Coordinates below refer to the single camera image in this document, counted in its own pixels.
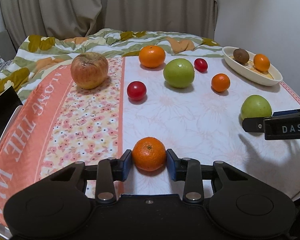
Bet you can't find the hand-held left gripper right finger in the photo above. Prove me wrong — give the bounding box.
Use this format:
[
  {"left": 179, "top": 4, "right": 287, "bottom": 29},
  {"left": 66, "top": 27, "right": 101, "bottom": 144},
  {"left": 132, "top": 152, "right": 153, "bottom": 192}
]
[{"left": 166, "top": 149, "right": 255, "bottom": 204}]

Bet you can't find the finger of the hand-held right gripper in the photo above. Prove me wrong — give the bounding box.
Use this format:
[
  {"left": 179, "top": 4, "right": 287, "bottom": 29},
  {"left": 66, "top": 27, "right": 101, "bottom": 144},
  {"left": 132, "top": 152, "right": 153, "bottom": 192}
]
[
  {"left": 272, "top": 108, "right": 300, "bottom": 118},
  {"left": 242, "top": 116, "right": 265, "bottom": 133}
]

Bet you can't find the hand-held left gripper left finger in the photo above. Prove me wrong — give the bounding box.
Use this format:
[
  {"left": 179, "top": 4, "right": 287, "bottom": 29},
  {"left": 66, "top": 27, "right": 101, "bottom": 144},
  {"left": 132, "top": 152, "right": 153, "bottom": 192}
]
[{"left": 41, "top": 149, "right": 133, "bottom": 204}]

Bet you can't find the green apple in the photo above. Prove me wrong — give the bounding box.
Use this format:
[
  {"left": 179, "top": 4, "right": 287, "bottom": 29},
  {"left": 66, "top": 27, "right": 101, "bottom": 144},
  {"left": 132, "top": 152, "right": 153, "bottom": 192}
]
[
  {"left": 240, "top": 94, "right": 273, "bottom": 122},
  {"left": 163, "top": 58, "right": 195, "bottom": 89}
]

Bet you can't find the small mandarin orange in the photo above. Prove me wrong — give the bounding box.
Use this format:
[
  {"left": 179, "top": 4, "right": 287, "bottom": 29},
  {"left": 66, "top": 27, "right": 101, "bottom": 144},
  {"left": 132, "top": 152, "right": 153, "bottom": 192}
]
[
  {"left": 253, "top": 54, "right": 271, "bottom": 72},
  {"left": 211, "top": 73, "right": 231, "bottom": 93},
  {"left": 132, "top": 137, "right": 167, "bottom": 172}
]

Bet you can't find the cream oval bowl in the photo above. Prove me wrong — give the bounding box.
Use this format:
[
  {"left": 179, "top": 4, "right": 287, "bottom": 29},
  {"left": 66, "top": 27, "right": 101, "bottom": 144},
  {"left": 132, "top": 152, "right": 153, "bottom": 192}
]
[{"left": 222, "top": 46, "right": 283, "bottom": 87}]

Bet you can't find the red cherry tomato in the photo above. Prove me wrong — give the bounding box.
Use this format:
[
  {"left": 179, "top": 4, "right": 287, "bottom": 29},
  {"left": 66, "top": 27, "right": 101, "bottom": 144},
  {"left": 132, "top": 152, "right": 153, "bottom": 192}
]
[
  {"left": 126, "top": 81, "right": 147, "bottom": 102},
  {"left": 194, "top": 58, "right": 208, "bottom": 72}
]

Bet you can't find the large navel orange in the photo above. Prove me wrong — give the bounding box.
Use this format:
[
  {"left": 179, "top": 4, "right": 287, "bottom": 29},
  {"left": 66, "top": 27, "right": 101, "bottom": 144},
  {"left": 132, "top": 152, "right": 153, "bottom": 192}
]
[{"left": 139, "top": 45, "right": 166, "bottom": 68}]

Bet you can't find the pink floral printed towel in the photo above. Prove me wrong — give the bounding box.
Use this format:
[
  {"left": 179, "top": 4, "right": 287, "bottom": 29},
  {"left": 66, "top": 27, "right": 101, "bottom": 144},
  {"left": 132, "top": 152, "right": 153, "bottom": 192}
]
[{"left": 0, "top": 54, "right": 300, "bottom": 229}]

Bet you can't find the brown kiwi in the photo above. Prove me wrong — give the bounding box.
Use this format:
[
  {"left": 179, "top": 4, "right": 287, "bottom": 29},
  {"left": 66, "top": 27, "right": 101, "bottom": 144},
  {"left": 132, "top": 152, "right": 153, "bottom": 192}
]
[{"left": 233, "top": 48, "right": 250, "bottom": 64}]

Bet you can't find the red wrinkled apple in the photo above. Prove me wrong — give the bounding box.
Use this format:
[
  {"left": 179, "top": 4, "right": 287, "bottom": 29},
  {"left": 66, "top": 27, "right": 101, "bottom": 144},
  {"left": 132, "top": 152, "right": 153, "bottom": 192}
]
[{"left": 71, "top": 52, "right": 109, "bottom": 90}]

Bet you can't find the black flat panel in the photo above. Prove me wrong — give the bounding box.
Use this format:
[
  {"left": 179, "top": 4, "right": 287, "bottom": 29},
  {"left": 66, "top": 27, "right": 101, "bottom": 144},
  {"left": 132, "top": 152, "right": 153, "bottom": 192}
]
[{"left": 0, "top": 86, "right": 24, "bottom": 153}]

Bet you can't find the striped floral quilt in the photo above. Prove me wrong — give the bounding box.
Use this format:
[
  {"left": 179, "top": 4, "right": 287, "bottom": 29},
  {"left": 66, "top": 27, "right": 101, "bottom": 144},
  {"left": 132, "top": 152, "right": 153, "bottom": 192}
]
[{"left": 0, "top": 28, "right": 222, "bottom": 103}]

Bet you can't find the grey patterned cloth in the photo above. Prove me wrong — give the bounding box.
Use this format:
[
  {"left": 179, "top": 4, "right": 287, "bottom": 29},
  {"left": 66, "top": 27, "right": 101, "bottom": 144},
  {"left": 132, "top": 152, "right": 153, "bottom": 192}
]
[{"left": 0, "top": 56, "right": 14, "bottom": 78}]

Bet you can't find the beige curtain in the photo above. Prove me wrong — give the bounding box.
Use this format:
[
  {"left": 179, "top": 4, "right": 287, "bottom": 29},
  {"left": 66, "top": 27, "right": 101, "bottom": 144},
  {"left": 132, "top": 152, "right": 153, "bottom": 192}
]
[{"left": 0, "top": 0, "right": 217, "bottom": 41}]

